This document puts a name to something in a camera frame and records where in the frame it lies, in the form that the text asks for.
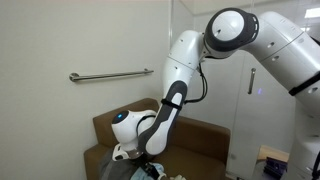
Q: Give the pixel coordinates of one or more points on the metal wall grab bar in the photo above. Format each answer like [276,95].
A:
[74,77]

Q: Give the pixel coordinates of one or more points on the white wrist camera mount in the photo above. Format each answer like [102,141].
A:
[120,152]

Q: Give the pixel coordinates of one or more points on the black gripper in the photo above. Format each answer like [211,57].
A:
[150,170]

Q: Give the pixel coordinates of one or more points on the light blue towel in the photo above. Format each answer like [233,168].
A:
[139,174]

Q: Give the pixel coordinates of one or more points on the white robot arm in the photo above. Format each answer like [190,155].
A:
[287,53]

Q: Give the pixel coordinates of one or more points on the metal door handle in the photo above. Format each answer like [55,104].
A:
[251,82]

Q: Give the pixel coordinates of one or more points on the grey terry towel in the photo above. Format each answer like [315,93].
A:
[108,169]

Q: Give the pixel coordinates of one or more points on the brown leather armchair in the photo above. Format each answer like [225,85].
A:
[197,150]

